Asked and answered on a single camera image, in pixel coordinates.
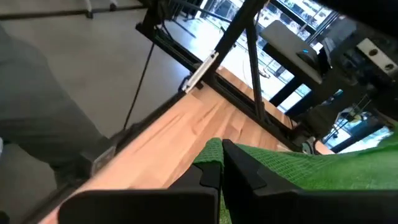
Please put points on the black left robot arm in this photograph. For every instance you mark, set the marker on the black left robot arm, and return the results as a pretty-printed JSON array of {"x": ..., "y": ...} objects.
[{"x": 342, "y": 81}]

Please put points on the green elastic bandage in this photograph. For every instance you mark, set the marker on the green elastic bandage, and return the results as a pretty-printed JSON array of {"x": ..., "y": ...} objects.
[{"x": 311, "y": 168}]

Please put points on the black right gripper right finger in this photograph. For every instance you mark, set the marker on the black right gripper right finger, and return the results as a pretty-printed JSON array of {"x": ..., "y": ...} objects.
[{"x": 280, "y": 205}]

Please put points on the person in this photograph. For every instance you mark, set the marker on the person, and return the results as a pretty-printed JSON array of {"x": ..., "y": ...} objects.
[{"x": 37, "y": 109}]

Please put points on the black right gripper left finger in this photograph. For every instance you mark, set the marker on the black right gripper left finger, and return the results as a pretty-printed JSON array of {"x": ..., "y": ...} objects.
[{"x": 186, "y": 205}]

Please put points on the grey desk top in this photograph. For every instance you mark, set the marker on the grey desk top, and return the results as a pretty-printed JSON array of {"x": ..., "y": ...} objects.
[{"x": 286, "y": 46}]

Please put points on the silver edge plate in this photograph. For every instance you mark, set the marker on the silver edge plate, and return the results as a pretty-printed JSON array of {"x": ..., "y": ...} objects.
[
  {"x": 104, "y": 158},
  {"x": 200, "y": 71}
]

